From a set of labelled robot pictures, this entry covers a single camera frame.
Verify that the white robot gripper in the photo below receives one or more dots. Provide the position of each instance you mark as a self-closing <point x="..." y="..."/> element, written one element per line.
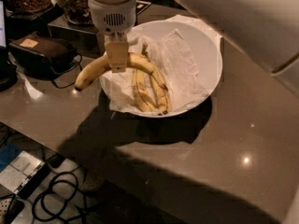
<point x="114" y="19"/>

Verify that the grey box on floor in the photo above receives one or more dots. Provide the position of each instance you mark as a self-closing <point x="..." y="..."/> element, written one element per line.
<point x="16" y="172"/>

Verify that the yellow banana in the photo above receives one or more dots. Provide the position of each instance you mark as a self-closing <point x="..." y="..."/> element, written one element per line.
<point x="99" y="66"/>

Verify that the white paper liner in bowl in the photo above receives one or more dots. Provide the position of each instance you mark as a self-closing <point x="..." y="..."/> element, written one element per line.
<point x="172" y="55"/>

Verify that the screen device on left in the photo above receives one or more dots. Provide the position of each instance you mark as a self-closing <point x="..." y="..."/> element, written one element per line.
<point x="8" y="75"/>

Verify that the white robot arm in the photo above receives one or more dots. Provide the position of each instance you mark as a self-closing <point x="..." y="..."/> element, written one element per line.
<point x="267" y="31"/>

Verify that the glass jar of granola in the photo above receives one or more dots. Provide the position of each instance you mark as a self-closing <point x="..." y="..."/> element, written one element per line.
<point x="77" y="11"/>

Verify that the left lower banana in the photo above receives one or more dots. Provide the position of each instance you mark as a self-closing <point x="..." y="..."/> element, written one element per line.
<point x="140" y="93"/>

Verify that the white paper under bowl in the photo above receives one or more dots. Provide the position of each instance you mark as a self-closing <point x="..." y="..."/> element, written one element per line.
<point x="199" y="24"/>

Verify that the white bowl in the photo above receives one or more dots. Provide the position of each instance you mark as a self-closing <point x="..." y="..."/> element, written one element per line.
<point x="205" y="52"/>

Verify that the dark metal stand block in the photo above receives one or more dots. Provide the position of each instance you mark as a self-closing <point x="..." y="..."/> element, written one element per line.
<point x="84" y="38"/>

